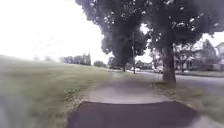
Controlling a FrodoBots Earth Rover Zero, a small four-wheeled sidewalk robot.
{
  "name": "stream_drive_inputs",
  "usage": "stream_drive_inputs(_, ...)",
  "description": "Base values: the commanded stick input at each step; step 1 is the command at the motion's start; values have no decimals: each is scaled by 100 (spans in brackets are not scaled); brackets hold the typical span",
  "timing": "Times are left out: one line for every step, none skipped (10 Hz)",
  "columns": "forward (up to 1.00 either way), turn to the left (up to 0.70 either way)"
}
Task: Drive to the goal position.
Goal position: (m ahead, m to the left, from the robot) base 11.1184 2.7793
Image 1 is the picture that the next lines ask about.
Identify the grass field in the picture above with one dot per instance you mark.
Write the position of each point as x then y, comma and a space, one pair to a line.
43, 86

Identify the round bush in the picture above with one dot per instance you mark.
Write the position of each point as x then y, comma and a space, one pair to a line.
99, 64

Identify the small tree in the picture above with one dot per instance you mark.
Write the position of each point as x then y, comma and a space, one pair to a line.
182, 56

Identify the grass verge strip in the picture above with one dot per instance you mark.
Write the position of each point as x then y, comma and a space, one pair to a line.
186, 95

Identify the building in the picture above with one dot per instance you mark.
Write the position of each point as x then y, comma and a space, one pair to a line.
206, 58

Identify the grey concrete sidewalk path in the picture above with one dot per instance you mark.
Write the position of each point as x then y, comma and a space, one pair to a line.
126, 93

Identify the grey asphalt road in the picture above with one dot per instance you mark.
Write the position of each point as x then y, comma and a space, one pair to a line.
200, 81

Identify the vehicle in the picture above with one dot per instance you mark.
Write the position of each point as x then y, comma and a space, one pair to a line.
159, 70

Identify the row of distant trees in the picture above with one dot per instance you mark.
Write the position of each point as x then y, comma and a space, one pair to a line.
78, 60

